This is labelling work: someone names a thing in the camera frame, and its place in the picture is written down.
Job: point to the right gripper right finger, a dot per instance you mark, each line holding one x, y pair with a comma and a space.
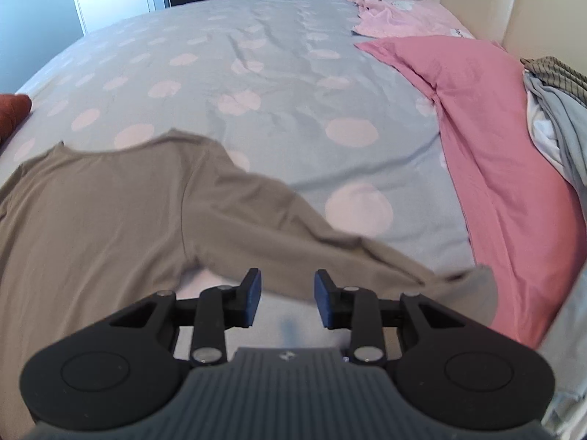
448, 366

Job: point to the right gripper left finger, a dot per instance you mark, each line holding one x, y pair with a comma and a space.
129, 365

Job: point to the taupe long sleeve shirt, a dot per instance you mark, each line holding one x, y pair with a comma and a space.
86, 234

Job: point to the grey clothes pile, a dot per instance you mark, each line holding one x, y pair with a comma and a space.
556, 123

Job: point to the dark pink pillow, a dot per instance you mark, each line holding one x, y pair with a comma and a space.
523, 218

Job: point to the grey polka dot bedsheet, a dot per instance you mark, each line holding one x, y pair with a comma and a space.
282, 85

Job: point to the rust red cushion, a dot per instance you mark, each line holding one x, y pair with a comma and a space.
14, 109

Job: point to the brown striped garment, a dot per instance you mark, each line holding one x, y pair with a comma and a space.
556, 74

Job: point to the light pink patterned pillow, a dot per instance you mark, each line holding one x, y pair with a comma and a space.
381, 19

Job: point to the cream padded headboard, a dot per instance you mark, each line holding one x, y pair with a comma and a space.
528, 28

